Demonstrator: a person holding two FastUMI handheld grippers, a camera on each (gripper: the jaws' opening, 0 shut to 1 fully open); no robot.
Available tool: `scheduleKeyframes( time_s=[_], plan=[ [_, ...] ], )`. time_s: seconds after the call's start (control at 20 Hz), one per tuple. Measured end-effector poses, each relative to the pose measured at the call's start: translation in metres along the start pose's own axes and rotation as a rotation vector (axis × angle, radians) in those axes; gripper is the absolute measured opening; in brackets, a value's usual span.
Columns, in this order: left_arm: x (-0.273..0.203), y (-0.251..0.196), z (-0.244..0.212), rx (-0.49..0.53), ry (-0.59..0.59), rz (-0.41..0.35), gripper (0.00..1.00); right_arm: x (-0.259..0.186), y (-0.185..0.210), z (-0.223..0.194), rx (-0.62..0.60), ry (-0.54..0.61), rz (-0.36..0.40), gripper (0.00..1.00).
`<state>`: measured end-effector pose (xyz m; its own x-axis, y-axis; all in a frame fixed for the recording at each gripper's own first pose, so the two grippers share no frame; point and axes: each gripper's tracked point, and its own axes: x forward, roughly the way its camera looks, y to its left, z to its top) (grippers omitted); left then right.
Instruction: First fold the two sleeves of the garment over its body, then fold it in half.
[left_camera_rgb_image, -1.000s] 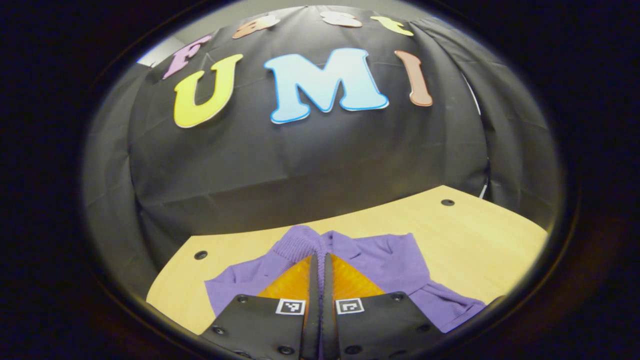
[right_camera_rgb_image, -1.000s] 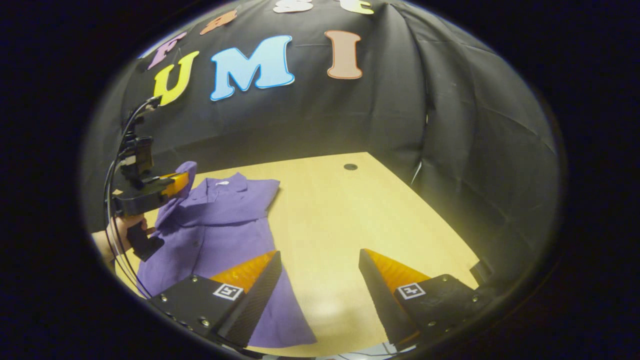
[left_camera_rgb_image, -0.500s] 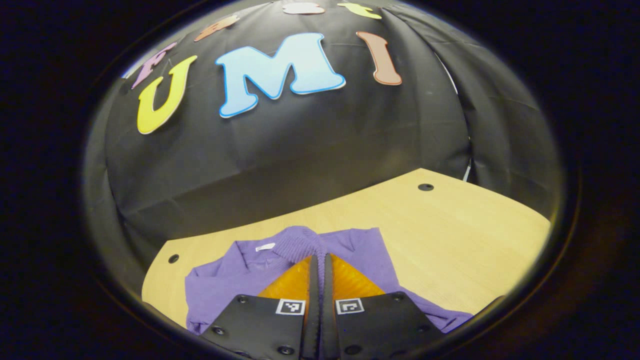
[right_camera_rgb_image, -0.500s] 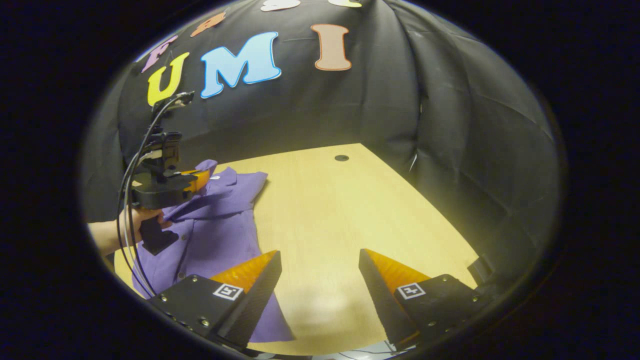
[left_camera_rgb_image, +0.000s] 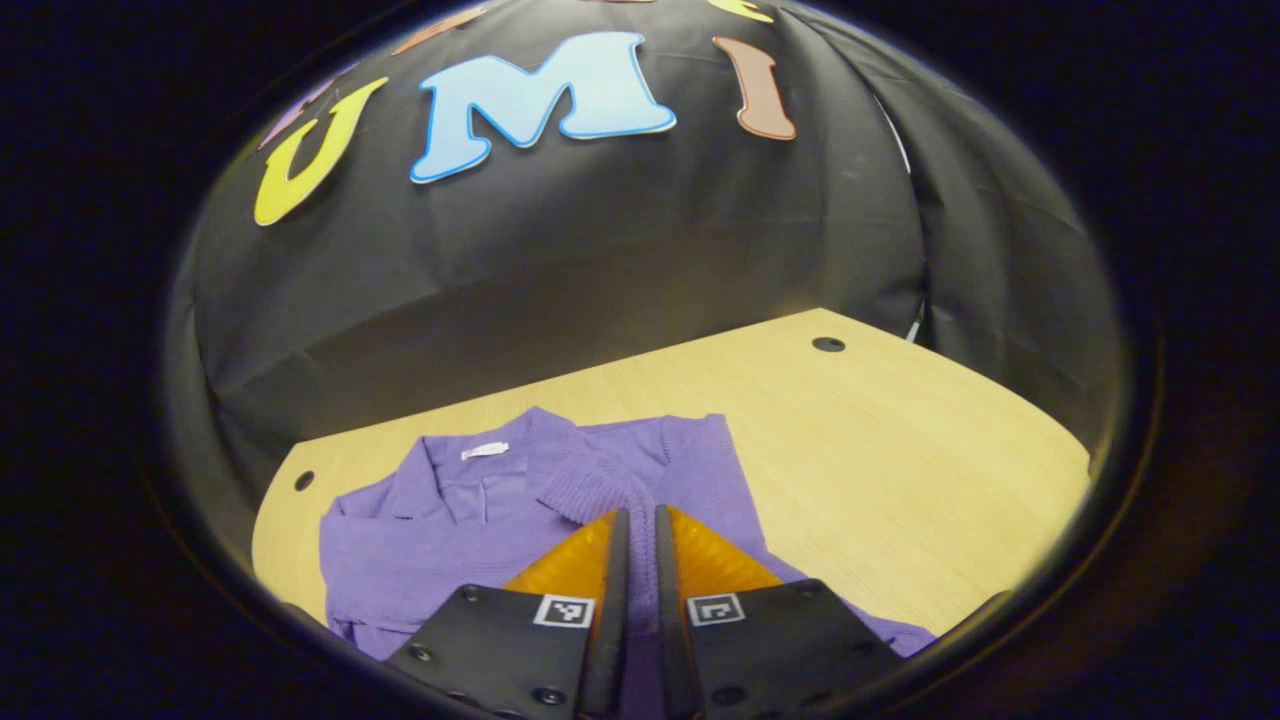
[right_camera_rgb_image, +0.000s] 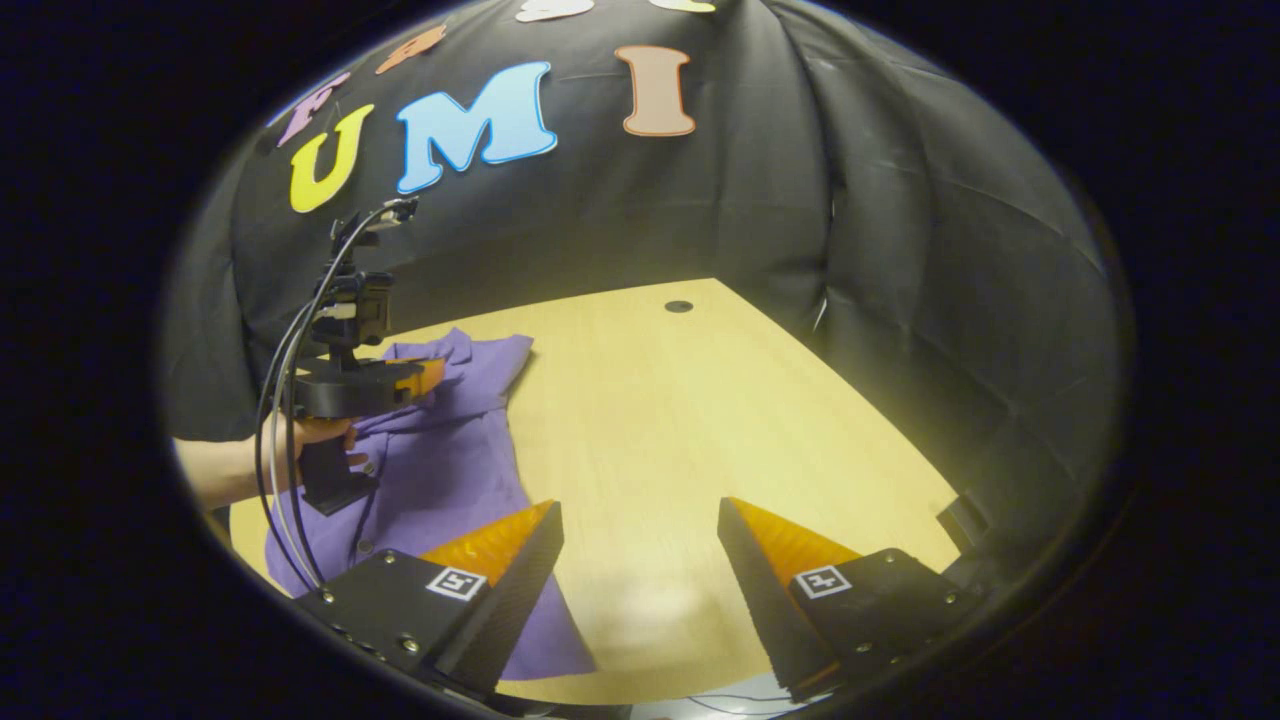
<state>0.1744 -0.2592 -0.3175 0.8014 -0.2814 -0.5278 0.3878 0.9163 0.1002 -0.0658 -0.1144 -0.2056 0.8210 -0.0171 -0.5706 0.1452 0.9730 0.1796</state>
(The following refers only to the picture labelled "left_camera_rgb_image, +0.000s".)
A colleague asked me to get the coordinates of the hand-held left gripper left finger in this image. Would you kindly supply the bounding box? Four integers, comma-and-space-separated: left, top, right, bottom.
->
383, 507, 633, 720

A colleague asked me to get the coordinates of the white cable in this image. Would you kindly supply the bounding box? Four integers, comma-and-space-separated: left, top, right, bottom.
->
875, 95, 926, 343

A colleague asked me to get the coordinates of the purple knit cardigan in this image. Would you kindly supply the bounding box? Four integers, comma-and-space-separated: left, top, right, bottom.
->
320, 405, 936, 720

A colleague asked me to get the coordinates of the black backdrop cloth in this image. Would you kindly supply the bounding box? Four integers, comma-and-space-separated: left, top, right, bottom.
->
165, 0, 1126, 501

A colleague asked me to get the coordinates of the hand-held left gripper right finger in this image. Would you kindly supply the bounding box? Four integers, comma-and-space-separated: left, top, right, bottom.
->
655, 504, 906, 720

